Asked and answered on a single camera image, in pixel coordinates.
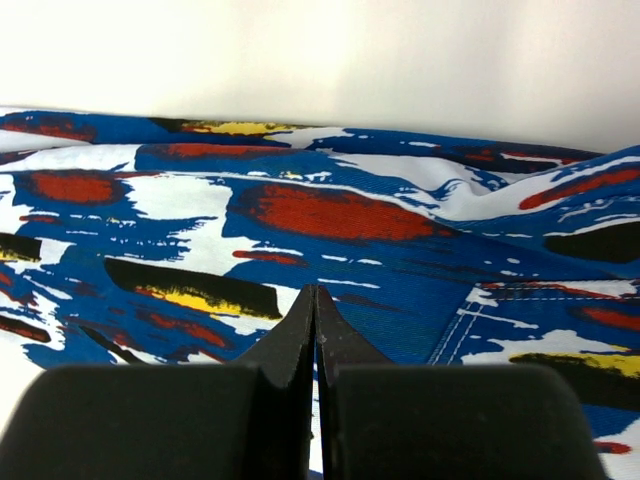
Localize blue patterned trousers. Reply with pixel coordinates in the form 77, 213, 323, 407
1, 108, 639, 479

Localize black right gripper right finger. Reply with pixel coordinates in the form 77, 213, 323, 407
313, 285, 620, 479

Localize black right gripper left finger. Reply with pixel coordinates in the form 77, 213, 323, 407
1, 286, 315, 479

